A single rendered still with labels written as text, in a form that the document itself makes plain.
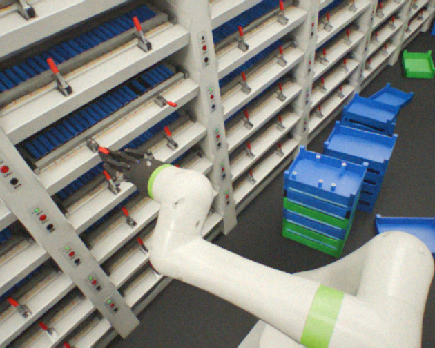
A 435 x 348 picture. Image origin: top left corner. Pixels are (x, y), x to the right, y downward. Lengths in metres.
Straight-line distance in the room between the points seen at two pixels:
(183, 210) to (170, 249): 0.09
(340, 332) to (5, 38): 0.85
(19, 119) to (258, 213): 1.37
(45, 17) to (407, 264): 0.89
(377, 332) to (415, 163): 1.81
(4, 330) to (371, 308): 1.06
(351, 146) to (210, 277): 1.35
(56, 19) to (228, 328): 1.34
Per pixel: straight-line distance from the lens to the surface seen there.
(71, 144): 1.08
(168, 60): 1.32
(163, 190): 0.73
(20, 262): 1.18
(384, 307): 0.68
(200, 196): 0.70
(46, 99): 0.98
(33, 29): 0.91
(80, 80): 1.01
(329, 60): 2.15
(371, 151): 1.90
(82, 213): 1.19
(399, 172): 2.30
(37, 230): 1.10
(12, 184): 0.99
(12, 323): 1.33
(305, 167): 1.65
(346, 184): 1.60
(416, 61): 3.40
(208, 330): 1.68
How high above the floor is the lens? 1.56
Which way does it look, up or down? 45 degrees down
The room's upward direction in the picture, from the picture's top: 10 degrees counter-clockwise
